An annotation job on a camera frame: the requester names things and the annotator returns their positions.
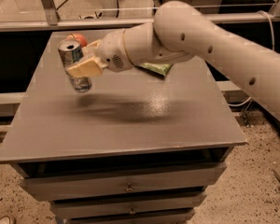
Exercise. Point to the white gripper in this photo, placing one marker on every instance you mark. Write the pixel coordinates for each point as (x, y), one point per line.
(111, 50)

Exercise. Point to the blue silver redbull can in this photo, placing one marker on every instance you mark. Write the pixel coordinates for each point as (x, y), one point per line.
(71, 54)

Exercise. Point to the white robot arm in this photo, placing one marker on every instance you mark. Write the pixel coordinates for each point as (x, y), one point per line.
(177, 33)

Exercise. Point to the red apple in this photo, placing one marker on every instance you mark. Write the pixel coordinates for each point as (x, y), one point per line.
(80, 38)

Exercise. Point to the green chip bag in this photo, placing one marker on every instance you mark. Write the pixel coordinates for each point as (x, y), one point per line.
(160, 69)

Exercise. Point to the grey drawer cabinet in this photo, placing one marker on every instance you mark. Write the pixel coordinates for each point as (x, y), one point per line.
(127, 121)

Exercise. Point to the top grey drawer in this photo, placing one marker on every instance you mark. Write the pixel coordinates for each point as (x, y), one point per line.
(130, 181)

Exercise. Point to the grey drawer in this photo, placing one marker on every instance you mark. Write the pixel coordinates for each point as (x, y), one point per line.
(128, 206)
(178, 216)
(130, 181)

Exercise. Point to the middle grey drawer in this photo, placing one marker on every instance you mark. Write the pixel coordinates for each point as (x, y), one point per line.
(128, 206)

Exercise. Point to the white shoe tip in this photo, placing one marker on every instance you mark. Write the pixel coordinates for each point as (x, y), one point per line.
(7, 220)

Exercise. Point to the bottom grey drawer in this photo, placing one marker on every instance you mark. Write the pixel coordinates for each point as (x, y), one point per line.
(178, 216)

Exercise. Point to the metal railing frame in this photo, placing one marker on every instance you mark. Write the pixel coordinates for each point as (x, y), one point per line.
(45, 15)

